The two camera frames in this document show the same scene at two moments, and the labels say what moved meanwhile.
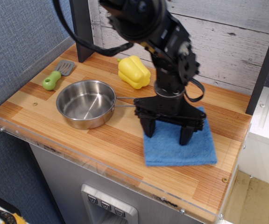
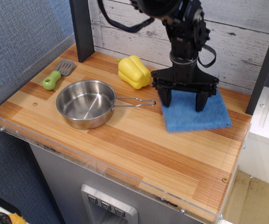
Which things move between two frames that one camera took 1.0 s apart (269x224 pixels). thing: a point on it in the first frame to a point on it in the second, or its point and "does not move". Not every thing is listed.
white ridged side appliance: [263, 155] does not move
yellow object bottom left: [19, 220] does not move
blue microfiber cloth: [164, 148] to [181, 115]
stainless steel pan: [87, 104] does not move
